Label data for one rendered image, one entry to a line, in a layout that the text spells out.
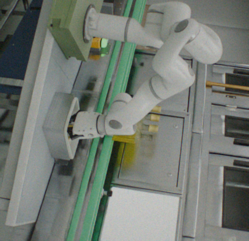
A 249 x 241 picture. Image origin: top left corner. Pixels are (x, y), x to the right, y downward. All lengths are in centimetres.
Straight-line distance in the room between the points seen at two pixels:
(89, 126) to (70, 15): 40
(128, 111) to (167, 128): 73
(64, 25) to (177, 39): 39
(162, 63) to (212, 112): 101
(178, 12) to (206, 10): 638
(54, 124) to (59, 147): 13
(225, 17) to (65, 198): 647
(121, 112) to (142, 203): 61
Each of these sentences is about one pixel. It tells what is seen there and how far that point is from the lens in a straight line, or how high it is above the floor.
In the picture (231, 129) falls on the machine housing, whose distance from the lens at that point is 201.
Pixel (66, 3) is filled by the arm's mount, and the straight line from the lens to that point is 131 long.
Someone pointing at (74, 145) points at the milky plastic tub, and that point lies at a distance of 154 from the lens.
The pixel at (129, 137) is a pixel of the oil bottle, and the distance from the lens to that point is 167.
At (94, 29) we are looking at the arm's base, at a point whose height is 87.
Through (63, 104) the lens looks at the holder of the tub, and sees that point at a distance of 140.
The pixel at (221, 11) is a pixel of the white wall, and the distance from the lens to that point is 773.
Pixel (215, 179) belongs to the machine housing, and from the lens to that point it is 183.
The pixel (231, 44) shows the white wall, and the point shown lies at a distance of 703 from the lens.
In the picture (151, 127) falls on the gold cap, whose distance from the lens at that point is 171.
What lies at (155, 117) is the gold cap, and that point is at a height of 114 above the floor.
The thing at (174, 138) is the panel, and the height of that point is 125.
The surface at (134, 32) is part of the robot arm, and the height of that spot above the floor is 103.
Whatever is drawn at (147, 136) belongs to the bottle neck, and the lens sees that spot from 168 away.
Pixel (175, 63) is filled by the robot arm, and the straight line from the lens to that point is 109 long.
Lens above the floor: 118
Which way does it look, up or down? 6 degrees down
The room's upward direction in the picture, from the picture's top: 98 degrees clockwise
